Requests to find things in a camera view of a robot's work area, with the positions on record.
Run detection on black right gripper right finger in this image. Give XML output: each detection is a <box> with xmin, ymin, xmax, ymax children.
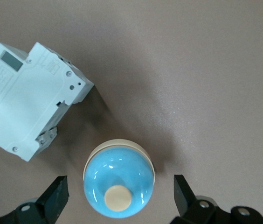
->
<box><xmin>170</xmin><ymin>174</ymin><xmax>263</xmax><ymax>224</ymax></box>

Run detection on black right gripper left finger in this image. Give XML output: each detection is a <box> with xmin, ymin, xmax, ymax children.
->
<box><xmin>0</xmin><ymin>175</ymin><xmax>70</xmax><ymax>224</ymax></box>

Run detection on blue call bell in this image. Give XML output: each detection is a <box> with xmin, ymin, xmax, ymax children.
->
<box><xmin>83</xmin><ymin>139</ymin><xmax>155</xmax><ymax>219</ymax></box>

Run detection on white circuit breaker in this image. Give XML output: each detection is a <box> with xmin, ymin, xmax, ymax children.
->
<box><xmin>0</xmin><ymin>41</ymin><xmax>95</xmax><ymax>162</ymax></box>

